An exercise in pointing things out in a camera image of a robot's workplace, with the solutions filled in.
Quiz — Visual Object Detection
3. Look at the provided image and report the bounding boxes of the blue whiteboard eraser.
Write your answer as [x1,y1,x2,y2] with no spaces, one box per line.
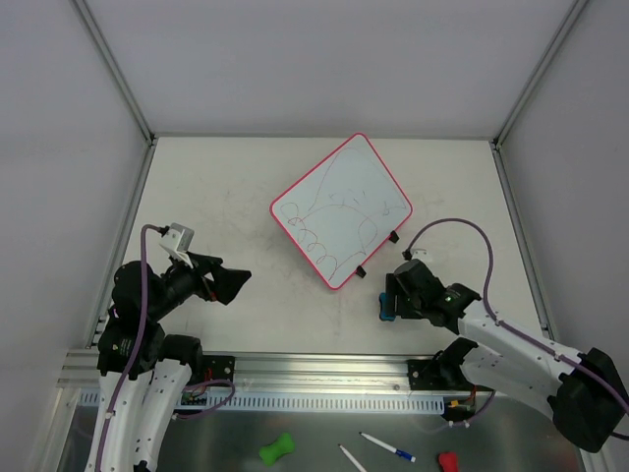
[378,292,396,322]

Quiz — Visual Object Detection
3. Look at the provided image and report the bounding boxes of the pink framed whiteboard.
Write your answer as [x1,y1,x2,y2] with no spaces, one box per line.
[269,133,413,290]

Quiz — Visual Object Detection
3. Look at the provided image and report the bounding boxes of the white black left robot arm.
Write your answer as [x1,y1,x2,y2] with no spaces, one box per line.
[86,254,252,471]

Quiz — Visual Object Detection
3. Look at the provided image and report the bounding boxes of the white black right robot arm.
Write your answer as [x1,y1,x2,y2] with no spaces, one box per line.
[379,259,628,453]

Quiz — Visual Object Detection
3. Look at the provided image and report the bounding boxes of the white marker blue cap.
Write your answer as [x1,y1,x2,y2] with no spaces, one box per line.
[359,432,417,463]

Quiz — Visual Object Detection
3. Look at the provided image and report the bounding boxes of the red toy piece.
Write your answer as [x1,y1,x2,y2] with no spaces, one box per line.
[437,451,459,472]

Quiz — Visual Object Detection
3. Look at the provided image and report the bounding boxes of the green bone shaped toy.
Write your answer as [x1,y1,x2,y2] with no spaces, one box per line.
[258,433,296,466]

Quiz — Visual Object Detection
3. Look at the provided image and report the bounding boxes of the white marker red tip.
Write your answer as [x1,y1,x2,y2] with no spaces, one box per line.
[338,443,367,472]

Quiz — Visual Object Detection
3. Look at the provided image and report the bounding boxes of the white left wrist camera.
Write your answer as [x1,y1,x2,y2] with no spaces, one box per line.
[159,223,195,268]

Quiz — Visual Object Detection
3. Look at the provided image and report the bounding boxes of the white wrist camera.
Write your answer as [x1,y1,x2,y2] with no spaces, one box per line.
[159,223,195,268]
[402,248,433,263]

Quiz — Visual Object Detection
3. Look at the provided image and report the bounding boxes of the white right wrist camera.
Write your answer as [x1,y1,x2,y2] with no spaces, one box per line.
[402,248,433,263]

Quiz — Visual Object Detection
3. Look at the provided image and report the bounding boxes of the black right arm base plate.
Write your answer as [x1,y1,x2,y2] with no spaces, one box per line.
[406,359,473,391]

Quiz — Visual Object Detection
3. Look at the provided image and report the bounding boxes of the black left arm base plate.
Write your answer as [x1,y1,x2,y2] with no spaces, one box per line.
[199,354,236,382]

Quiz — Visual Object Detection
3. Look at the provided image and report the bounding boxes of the aluminium mounting rail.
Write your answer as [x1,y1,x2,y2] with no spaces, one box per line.
[57,347,496,393]

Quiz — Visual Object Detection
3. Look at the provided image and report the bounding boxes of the white slotted cable duct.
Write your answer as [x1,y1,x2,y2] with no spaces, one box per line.
[78,391,446,415]

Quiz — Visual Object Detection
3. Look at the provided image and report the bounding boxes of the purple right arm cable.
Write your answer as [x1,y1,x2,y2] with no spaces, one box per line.
[407,218,629,442]

